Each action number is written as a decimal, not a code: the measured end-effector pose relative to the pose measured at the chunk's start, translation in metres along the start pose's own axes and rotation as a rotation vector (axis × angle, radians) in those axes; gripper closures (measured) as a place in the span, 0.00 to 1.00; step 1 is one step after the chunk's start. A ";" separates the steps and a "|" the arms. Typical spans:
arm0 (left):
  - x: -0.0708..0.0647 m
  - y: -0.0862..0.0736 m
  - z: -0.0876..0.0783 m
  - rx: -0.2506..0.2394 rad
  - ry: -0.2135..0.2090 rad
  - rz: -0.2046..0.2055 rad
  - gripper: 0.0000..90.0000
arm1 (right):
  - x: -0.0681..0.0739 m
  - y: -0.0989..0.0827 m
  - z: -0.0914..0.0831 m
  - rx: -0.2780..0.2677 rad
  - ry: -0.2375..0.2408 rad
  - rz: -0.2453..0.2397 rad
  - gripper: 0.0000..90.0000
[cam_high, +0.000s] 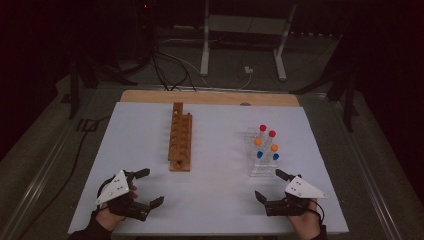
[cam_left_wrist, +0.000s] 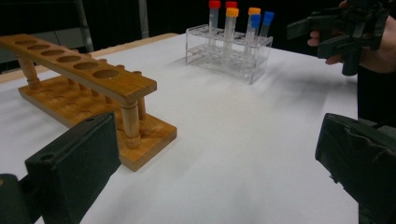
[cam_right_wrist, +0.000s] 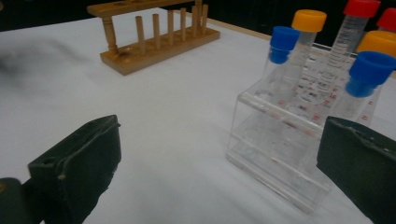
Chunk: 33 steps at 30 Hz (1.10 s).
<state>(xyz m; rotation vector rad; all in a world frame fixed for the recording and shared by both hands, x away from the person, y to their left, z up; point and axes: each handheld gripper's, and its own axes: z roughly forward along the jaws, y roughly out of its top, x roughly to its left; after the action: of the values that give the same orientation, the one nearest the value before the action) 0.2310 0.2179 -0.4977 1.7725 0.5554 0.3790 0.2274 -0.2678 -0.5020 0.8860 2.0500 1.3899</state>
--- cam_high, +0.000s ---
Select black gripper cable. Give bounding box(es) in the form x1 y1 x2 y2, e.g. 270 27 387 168
313 199 326 224
96 178 116 211

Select wooden test tube rack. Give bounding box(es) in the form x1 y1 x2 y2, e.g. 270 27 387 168
167 101 193 173

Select black stand legs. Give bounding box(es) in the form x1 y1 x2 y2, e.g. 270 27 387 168
67 53 139 120
289 66 360 133

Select metal floor rail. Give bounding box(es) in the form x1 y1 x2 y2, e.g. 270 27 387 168
331 98 406 240
0 88 101 240

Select white table mat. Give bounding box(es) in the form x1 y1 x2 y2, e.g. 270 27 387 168
67 101 350 236

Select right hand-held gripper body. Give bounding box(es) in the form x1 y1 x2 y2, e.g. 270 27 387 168
264 175 329 218

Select long black floor cable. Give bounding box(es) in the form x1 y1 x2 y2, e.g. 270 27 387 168
16 114 113 240

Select clear plastic test tube rack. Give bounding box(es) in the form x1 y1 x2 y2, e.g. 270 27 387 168
245 126 281 178

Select white floor cable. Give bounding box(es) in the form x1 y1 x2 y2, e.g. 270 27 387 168
159 38 253 90

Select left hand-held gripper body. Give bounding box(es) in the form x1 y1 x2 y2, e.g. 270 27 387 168
95 169 151 222

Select person's right hand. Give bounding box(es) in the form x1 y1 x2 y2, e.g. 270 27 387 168
288 198 323 240

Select grey metal stand frame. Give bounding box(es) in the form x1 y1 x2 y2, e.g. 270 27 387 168
199 0 299 82

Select black floor cable bundle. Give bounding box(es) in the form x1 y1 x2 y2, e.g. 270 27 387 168
146 43 198 93

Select person's left hand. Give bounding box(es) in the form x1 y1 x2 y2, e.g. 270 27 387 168
95 207 127 232

